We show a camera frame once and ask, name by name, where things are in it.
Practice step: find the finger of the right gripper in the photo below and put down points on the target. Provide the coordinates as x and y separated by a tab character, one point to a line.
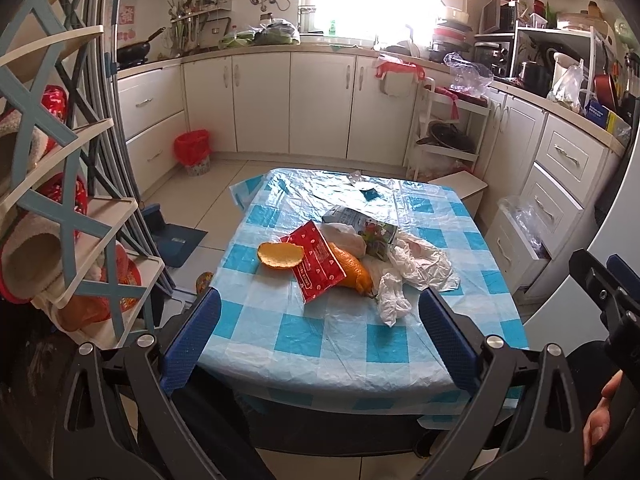
628	279
602	287

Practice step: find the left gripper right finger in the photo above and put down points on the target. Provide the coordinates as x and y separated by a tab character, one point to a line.
543	440

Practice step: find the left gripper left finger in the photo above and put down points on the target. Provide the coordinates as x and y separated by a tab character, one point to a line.
117	419

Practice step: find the large orange peel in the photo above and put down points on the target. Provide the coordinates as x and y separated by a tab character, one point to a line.
357	277

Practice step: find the small orange peel piece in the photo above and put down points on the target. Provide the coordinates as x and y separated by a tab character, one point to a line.
280	255

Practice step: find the red white snack bag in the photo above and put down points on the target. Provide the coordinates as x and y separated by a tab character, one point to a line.
319	269

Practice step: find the white kitchen cabinets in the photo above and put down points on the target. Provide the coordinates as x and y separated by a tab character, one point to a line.
311	103

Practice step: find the red lined trash bin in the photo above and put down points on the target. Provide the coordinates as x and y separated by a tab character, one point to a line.
193	151

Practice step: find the person right hand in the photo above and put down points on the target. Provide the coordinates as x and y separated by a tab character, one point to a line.
599	420

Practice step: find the white refrigerator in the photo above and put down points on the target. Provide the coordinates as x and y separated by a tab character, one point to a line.
569	317

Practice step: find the clear bag in drawer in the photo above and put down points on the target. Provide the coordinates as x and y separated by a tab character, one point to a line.
523	214

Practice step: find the white step stool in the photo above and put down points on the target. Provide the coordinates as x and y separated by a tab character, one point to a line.
469	189

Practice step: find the crumpled white tissue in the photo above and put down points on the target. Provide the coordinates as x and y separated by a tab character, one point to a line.
392	303

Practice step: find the crumpled white plastic bag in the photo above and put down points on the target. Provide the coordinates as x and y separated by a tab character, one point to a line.
421	264

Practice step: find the white rolling cart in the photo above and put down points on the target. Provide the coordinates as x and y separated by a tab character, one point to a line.
447	132

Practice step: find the blue milk carton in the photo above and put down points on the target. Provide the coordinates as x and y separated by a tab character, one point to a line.
377	234

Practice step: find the clear plastic bag on cart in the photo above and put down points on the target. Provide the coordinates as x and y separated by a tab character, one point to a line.
469	78

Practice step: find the white counter shelf rack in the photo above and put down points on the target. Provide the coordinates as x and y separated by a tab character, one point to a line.
558	64

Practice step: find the red bag hanging holder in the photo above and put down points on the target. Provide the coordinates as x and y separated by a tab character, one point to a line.
397	77

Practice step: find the black wok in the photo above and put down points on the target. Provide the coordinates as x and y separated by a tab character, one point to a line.
137	51

